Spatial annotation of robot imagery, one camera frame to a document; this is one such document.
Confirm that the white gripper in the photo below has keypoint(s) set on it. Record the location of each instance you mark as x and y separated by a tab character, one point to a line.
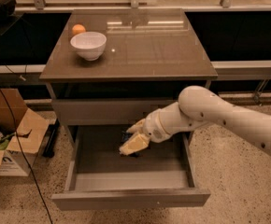
151	126

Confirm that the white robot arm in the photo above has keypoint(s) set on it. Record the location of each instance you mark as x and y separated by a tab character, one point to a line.
197	106

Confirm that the open grey middle drawer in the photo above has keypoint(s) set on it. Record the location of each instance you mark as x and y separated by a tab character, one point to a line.
99	177

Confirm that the closed grey top drawer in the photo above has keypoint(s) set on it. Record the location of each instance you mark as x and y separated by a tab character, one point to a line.
105	111

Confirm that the grey drawer cabinet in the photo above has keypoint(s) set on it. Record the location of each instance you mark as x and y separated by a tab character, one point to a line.
151	53

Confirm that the black table leg foot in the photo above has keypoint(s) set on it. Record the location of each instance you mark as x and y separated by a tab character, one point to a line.
52	135

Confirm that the white ceramic bowl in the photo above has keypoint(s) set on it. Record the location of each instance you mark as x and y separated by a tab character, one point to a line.
89	45

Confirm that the orange fruit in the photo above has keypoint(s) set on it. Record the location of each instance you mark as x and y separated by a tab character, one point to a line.
77	29

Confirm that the open cardboard box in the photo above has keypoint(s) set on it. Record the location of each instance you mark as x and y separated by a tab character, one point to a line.
29	129

